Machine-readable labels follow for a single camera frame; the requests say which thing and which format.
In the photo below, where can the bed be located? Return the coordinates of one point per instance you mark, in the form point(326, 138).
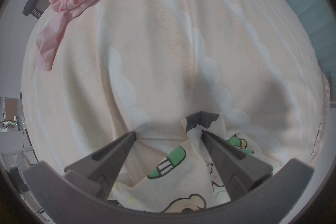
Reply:
point(157, 47)

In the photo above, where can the pale pink pillow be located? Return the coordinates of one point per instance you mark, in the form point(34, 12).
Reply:
point(325, 102)

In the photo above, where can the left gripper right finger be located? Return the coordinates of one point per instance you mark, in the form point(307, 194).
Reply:
point(236, 170)

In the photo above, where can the blue-green curtain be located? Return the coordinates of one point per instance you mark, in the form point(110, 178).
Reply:
point(309, 7)

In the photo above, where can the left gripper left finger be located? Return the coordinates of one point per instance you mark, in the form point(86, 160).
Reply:
point(110, 162)

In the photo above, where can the white printed pyjama top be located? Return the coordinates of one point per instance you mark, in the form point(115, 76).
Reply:
point(183, 186)

